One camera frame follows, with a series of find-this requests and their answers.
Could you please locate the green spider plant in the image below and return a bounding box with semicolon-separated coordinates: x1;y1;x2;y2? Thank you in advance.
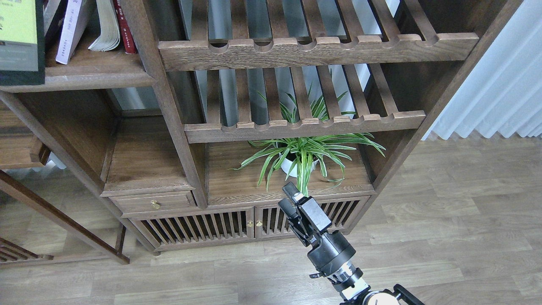
229;83;386;200

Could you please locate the white plant pot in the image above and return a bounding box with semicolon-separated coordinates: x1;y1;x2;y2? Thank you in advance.
281;154;319;180

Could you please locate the white sheer curtain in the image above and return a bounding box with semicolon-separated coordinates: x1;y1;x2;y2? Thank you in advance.
423;0;542;139

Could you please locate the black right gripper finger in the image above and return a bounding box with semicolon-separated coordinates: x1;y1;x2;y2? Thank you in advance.
282;182;304;203
278;198;298;220

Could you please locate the cream-paged upright book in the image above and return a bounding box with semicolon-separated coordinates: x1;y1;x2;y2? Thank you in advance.
88;0;120;51

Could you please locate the dark wooden bookshelf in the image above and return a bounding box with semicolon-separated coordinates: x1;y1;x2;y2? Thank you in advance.
1;0;522;252

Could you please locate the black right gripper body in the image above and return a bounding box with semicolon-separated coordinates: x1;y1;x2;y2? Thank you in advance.
289;197;356;276

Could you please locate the pale pink white book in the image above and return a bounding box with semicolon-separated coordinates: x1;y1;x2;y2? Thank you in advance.
55;0;96;64

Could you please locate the wooden side furniture frame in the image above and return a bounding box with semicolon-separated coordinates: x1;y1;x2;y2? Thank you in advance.
0;103;130;268

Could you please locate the yellow and black book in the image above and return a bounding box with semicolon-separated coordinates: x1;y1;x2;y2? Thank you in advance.
0;0;45;86

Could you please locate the maroon book with white characters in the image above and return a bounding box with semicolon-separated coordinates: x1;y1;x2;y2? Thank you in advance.
43;0;68;46

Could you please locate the red upright book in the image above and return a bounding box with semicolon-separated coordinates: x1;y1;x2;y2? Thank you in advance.
113;0;137;54

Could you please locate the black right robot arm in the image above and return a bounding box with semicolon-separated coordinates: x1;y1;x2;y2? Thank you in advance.
279;182;422;305

